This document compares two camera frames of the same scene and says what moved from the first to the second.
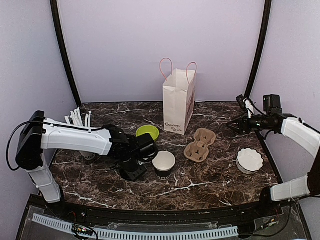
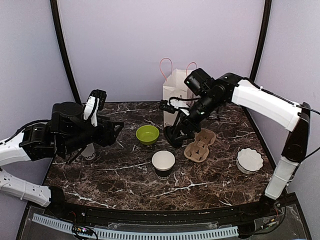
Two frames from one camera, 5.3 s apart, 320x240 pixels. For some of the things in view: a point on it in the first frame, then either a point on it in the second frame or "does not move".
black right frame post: [267, 15] does not move
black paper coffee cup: [163, 163] does not move
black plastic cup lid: [126, 173] → [174, 137]
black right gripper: [242, 121] → [184, 122]
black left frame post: [54, 6] does not move
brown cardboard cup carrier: [198, 151] does not move
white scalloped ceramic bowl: [249, 160] does not move
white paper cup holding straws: [88, 155] does not move
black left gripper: [138, 174] → [107, 136]
